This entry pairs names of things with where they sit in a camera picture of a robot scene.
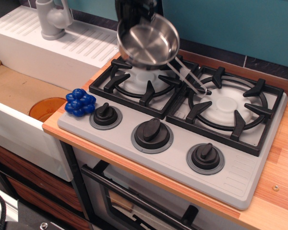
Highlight black burner grate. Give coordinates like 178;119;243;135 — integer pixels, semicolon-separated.
166;66;288;157
89;57;188;119

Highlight black left burner grate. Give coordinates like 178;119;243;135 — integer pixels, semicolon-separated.
89;57;188;119

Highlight oven door with black handle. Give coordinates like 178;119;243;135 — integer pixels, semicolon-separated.
80;161;243;230

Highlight grey toy stove top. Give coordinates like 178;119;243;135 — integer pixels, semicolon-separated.
57;44;288;211

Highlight black middle stove knob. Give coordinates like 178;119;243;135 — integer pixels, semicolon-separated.
131;117;174;154

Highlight black stove knob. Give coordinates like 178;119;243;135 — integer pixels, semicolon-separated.
186;143;225;175
131;117;174;154
89;103;122;130

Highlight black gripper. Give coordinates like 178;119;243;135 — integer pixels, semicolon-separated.
115;0;162;26

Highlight orange plastic bowl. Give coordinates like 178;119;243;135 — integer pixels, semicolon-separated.
29;97;67;122

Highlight black right stove knob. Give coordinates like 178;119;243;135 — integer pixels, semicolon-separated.
186;143;225;175

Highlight wooden drawer fronts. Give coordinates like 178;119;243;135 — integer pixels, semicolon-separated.
0;146;92;230

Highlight black left stove knob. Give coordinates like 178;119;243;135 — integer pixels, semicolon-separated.
89;103;122;130

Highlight stainless steel pan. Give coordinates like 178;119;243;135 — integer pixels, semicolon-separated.
117;13;208;96

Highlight white toy sink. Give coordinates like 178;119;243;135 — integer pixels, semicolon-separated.
0;6;118;182

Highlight grey toy faucet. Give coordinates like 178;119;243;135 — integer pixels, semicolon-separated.
36;0;73;40

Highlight black right burner grate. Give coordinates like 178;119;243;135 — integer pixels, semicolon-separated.
166;66;288;157

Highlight blue toy blueberry cluster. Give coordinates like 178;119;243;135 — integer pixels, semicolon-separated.
65;88;96;117

